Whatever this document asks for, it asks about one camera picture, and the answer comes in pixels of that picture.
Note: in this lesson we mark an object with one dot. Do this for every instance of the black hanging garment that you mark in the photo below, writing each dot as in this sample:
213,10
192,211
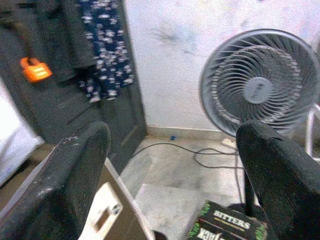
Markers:
62,37

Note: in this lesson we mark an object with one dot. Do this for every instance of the blue floral hanging cloth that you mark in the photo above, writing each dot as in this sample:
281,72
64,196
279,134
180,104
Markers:
107,50

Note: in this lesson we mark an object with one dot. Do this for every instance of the black and green printed box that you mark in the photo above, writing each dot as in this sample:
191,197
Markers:
225,225

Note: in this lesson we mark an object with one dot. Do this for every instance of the grey table fan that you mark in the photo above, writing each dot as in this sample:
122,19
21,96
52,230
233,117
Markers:
257,90

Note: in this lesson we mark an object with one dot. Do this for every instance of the white metal pipe frame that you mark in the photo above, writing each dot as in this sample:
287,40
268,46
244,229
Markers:
310,130

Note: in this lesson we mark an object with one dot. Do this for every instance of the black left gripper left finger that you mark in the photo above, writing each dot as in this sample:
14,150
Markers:
62,187

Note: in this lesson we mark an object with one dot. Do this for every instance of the small blue scrap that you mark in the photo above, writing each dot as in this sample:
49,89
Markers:
172,137

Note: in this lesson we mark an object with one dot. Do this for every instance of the dark grey door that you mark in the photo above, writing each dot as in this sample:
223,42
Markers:
62,112

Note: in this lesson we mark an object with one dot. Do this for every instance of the white power strip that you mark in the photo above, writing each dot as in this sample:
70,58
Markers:
228,143

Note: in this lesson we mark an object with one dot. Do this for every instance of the orange padlock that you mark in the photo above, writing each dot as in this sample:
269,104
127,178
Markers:
36,71

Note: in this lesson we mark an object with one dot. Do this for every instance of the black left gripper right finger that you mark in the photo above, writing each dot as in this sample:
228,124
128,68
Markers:
282,180

